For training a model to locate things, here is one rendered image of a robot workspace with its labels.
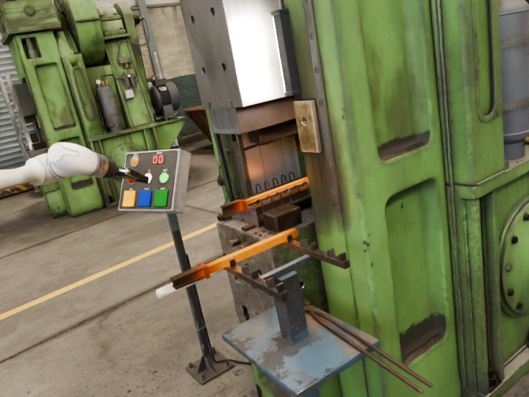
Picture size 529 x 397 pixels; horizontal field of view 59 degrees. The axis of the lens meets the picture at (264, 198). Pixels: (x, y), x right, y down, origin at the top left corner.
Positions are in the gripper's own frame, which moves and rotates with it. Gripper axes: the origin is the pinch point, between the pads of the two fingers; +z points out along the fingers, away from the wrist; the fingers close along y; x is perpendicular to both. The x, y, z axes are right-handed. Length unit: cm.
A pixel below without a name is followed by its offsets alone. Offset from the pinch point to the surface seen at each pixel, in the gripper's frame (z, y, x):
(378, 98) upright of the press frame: 5, 99, 25
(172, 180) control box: 13.3, 4.8, 1.8
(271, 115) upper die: 3, 60, 23
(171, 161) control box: 13.3, 2.9, 10.5
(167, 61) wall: 547, -558, 396
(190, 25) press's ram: -19, 35, 52
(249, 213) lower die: 11, 49, -13
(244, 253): -20, 69, -29
